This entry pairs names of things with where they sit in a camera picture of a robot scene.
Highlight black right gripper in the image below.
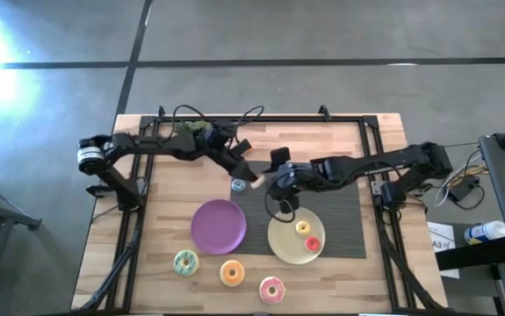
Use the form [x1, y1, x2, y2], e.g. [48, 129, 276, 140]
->
[271, 147, 321, 214]

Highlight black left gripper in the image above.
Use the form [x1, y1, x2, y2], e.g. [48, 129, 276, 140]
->
[210, 147, 261, 186]

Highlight cream round plate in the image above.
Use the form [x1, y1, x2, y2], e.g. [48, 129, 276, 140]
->
[267, 205, 327, 266]

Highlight purple round plate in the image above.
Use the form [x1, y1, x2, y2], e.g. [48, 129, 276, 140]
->
[190, 198, 248, 256]

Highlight grey woven placemat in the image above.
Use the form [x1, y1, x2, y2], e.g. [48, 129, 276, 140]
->
[229, 160, 367, 259]

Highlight green fuzzy object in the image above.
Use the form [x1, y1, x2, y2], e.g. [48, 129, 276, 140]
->
[174, 119, 213, 136]

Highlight large orange frosted donut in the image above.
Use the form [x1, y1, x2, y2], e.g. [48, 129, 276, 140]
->
[219, 259, 246, 288]

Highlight large pink frosted donut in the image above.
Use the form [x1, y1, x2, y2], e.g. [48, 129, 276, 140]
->
[258, 276, 286, 305]

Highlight large green frosted donut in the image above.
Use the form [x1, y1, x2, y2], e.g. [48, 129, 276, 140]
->
[173, 249, 200, 277]

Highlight white paper sheet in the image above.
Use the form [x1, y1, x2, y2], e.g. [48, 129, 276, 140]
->
[426, 221, 461, 280]

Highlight black power adapter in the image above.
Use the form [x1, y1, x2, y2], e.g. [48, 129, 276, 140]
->
[448, 176, 481, 201]

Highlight black shelf bar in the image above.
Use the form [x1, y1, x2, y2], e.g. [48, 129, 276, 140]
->
[435, 236, 505, 271]

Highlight white and blue bottle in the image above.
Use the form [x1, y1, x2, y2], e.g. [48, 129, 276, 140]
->
[464, 219, 505, 246]

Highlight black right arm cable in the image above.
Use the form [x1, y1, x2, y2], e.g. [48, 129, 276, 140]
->
[263, 182, 298, 224]

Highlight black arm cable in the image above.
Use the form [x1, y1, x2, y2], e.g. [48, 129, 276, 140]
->
[263, 182, 298, 224]
[170, 104, 265, 133]

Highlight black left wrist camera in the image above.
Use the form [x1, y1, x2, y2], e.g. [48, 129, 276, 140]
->
[229, 139, 253, 155]

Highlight black aluminium table frame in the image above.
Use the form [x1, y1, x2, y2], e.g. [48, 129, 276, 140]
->
[76, 114, 449, 315]

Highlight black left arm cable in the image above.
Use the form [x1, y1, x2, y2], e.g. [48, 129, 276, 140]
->
[170, 104, 265, 133]

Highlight yellow and white cable bundle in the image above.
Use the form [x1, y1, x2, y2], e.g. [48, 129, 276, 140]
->
[434, 148, 490, 210]

